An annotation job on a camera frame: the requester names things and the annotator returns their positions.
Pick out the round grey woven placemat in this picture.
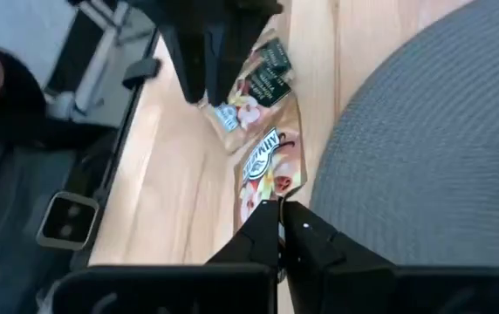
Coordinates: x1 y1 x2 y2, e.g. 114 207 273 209
309 0 499 268

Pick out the black aluminium table frame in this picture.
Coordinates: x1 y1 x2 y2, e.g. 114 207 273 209
68 28 163 270

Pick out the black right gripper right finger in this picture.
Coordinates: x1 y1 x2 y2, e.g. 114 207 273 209
282 200 499 314

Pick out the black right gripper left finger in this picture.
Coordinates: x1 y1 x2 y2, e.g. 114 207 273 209
51 199 280 314

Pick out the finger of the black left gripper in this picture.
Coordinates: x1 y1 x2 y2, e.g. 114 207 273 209
208 0 284 106
157 0 209 105

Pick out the silver metal frame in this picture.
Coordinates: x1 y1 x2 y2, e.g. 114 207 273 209
44 0 157 127

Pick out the black clamp bracket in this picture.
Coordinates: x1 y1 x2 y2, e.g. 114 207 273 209
121 56 163 91

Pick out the person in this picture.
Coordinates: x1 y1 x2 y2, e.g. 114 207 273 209
0 43 120 314

